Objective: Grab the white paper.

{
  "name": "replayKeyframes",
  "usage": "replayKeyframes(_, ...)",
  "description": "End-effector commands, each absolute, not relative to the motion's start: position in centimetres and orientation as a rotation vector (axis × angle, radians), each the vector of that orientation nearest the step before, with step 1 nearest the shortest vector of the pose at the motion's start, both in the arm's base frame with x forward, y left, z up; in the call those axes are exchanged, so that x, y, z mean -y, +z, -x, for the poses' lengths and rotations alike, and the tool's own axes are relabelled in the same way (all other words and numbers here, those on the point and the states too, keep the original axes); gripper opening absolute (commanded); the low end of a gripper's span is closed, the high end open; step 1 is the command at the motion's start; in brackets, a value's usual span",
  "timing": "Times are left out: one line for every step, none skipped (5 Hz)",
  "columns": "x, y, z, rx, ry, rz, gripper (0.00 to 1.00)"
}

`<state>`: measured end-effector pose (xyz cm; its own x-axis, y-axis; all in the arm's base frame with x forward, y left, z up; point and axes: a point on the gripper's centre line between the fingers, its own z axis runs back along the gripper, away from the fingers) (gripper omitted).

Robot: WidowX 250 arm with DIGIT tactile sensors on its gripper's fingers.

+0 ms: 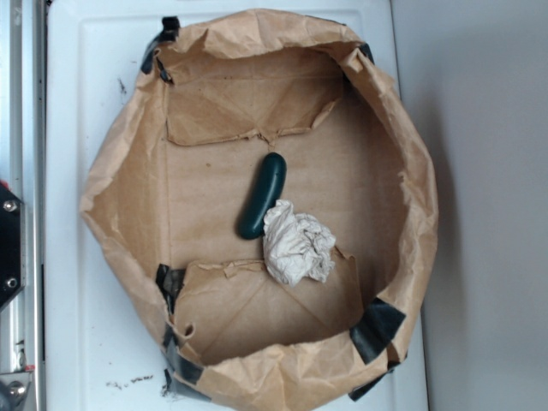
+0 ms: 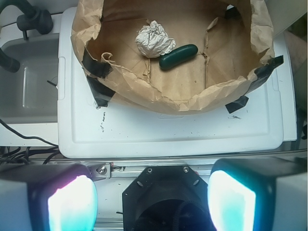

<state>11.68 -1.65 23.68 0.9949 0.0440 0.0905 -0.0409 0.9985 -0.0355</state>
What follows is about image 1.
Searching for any crumpled white paper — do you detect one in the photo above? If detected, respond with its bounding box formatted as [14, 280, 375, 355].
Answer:
[263, 200, 336, 287]

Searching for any brown paper bag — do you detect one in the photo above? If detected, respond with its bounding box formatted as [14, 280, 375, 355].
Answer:
[80, 9, 438, 410]

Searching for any black mounting bracket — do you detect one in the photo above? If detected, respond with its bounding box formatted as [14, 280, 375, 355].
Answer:
[0, 180, 26, 312]

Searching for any aluminium frame rail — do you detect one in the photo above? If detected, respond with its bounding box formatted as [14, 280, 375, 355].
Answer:
[1, 1, 47, 410]

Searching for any dark green toy cucumber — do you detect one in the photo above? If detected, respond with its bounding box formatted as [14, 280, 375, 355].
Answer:
[237, 152, 287, 240]

